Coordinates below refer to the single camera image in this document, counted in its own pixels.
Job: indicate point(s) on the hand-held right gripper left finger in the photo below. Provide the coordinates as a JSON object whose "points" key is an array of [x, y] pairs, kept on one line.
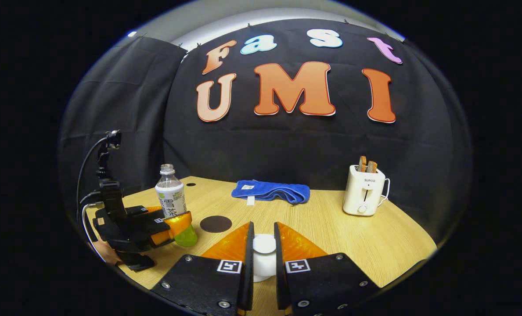
{"points": [[248, 281]]}

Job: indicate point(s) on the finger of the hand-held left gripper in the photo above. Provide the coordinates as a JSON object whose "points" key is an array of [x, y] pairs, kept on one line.
{"points": [[146, 213], [173, 224]]}

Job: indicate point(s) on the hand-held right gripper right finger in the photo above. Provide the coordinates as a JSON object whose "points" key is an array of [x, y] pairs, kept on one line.
{"points": [[279, 281]]}

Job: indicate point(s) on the white teacup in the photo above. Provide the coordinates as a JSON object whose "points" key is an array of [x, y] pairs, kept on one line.
{"points": [[264, 275]]}

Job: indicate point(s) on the clear water bottle green label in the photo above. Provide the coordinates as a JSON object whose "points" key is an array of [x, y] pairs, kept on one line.
{"points": [[169, 193]]}

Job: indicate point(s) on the white teacup lid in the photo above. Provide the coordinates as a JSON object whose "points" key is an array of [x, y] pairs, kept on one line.
{"points": [[264, 243]]}

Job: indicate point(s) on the dark round coaster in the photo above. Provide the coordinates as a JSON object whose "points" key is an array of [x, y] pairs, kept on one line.
{"points": [[215, 224]]}

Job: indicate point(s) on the blue folded towel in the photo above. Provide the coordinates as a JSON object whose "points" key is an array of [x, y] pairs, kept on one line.
{"points": [[274, 192]]}

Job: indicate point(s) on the white toaster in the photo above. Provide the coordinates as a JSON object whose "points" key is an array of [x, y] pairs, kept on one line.
{"points": [[361, 195]]}

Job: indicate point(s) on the black backdrop cloth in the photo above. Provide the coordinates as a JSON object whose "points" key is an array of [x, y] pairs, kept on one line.
{"points": [[287, 140]]}

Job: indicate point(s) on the brown toast slice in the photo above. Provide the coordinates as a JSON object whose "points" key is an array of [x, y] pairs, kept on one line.
{"points": [[363, 164], [372, 167]]}

